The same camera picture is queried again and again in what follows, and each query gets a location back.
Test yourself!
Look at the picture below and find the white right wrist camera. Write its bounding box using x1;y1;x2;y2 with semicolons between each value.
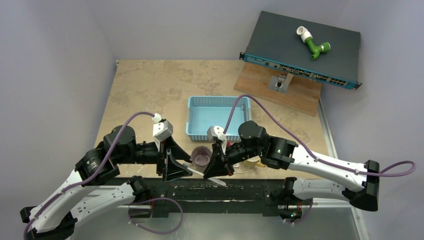
206;125;228;147

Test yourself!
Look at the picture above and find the grey metal camera mount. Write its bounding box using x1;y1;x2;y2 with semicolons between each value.
268;73;294;94

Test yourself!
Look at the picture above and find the purple mug black handle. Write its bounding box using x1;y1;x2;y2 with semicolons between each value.
190;146;212;168

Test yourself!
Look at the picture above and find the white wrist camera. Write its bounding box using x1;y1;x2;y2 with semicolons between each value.
152;113;174;143
206;125;228;147

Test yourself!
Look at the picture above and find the black metal base frame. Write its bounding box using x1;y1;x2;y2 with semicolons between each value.
109;177;319;218

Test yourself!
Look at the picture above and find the wooden board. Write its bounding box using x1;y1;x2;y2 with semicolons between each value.
233;62;322;116

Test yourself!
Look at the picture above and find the light blue perforated basket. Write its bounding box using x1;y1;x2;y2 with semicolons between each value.
185;96;252;143

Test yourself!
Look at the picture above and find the textured clear oval tray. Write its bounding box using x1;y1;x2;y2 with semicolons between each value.
233;163;261;175

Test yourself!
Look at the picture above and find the green white pipe fitting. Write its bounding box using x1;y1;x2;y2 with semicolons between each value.
296;26;331;60

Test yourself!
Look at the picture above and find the dark grey network switch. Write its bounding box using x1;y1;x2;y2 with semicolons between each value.
239;11;362;90

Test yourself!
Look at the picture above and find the yellow mug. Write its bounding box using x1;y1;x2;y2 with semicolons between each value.
241;157;267;168

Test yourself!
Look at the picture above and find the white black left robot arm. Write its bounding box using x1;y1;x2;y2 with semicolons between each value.
20;121;193;240

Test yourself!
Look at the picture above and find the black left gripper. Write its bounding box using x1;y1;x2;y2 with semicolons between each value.
117;134;193;179

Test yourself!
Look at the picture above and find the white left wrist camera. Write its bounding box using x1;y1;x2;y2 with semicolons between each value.
152;113;174;143

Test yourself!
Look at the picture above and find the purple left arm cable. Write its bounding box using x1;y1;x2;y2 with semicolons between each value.
23;111;157;240

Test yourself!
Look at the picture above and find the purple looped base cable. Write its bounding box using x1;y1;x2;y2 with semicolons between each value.
128;197;185;236

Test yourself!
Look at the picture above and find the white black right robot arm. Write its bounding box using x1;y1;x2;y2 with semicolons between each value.
203;120;380;212

